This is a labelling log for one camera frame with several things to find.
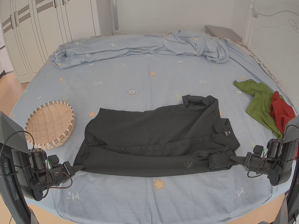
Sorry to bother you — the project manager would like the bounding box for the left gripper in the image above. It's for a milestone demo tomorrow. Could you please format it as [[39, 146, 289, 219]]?
[[59, 161, 77, 180]]

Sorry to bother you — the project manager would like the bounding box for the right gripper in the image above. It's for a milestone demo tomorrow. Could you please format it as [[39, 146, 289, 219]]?
[[242, 153, 254, 171]]

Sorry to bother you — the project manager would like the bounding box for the black shirt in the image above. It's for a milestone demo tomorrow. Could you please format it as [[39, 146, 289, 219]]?
[[73, 94, 241, 177]]

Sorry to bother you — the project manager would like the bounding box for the round woven basket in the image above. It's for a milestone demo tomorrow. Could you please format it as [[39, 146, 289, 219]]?
[[24, 100, 76, 150]]

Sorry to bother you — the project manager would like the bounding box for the red garment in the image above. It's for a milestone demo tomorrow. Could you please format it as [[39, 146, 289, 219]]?
[[269, 91, 299, 161]]

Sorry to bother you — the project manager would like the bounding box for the green garment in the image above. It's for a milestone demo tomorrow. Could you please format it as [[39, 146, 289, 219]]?
[[234, 79, 285, 139]]

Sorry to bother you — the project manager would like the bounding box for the bed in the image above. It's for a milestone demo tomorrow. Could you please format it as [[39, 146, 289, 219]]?
[[2, 0, 299, 224]]

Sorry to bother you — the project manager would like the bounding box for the grey bedside table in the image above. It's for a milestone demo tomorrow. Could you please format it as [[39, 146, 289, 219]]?
[[205, 25, 244, 43]]

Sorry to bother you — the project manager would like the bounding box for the pale blue quilt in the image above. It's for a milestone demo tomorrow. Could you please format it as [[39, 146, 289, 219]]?
[[50, 30, 230, 70]]

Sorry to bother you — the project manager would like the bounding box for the white wardrobe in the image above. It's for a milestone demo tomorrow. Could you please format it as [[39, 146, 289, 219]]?
[[0, 0, 101, 84]]

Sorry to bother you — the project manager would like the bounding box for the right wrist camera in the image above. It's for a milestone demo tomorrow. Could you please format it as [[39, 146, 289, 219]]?
[[253, 145, 265, 158]]

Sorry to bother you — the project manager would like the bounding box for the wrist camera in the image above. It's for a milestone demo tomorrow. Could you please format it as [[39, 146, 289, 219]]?
[[253, 145, 265, 158], [47, 155, 60, 169]]

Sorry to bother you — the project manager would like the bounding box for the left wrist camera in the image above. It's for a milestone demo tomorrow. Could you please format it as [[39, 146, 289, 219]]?
[[47, 155, 60, 169]]

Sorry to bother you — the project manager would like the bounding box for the black cable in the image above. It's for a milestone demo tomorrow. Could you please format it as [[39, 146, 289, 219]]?
[[247, 170, 269, 179], [2, 131, 36, 153]]

